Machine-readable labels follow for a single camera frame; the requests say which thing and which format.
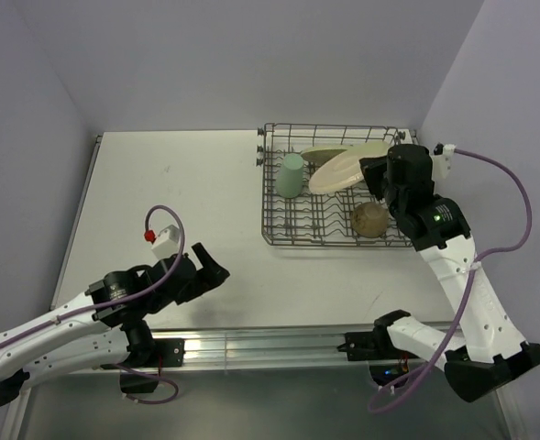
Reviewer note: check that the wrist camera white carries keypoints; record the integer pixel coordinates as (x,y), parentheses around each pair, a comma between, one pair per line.
(166,242)
(442,160)

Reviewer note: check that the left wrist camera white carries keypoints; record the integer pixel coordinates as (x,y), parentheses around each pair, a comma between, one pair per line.
(166,242)

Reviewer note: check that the aluminium rail frame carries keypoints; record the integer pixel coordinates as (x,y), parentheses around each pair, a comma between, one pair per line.
(206,350)

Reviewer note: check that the pale green plastic cup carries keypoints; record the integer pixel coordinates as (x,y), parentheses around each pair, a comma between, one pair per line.
(289,180)

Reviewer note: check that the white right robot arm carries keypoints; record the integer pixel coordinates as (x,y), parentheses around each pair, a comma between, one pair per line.
(482,350)

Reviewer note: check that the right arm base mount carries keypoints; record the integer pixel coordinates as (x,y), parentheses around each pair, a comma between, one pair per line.
(386,363)

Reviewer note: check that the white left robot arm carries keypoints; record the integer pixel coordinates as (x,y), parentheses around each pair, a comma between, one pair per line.
(105,325)

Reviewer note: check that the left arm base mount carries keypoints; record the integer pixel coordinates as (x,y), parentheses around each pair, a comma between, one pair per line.
(168,353)

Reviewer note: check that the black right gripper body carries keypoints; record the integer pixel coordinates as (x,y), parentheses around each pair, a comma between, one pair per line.
(393,203)

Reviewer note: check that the grey wire dish rack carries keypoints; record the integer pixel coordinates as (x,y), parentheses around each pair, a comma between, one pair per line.
(312,220)

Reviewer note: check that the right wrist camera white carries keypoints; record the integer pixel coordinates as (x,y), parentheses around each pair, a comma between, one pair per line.
(442,160)

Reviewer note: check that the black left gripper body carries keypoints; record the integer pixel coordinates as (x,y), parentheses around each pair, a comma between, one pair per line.
(158,304)

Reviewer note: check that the black bowl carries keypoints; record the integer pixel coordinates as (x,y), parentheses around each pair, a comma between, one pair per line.
(370,220)

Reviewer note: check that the cream plate with branch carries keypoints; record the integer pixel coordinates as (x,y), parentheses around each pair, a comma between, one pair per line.
(343,170)
(320,154)

